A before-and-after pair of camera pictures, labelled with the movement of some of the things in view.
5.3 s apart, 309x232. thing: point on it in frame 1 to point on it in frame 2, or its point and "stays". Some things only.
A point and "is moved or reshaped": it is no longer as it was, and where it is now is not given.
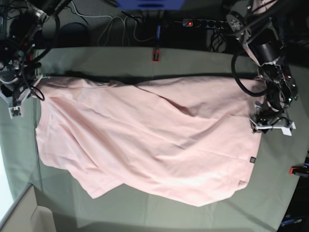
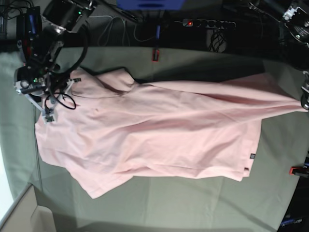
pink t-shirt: x=193 y=140 is moved or reshaped
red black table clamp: x=156 y=54 stays
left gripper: x=15 y=94 to x=46 y=96
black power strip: x=207 y=23 stays
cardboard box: x=26 y=216 stays
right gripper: x=267 y=119 to x=304 y=100
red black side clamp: x=300 y=170 stays
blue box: x=151 y=5 stays
